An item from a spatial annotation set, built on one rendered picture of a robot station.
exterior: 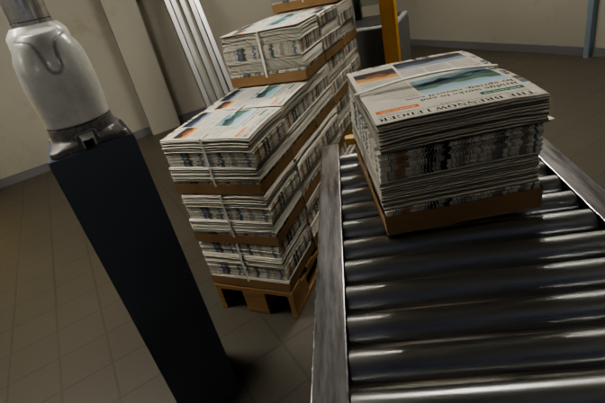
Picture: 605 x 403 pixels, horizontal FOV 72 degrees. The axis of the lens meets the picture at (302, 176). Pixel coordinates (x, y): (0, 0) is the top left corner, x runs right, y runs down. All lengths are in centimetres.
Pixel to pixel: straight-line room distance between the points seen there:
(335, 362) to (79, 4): 425
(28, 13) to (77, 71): 26
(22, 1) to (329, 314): 106
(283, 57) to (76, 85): 99
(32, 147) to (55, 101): 360
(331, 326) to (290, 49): 137
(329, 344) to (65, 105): 80
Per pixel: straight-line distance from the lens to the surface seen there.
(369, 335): 67
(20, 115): 465
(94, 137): 111
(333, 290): 72
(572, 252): 82
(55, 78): 111
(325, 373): 62
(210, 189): 157
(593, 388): 63
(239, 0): 497
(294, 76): 187
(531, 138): 82
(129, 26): 453
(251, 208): 152
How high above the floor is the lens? 129
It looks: 27 degrees down
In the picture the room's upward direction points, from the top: 13 degrees counter-clockwise
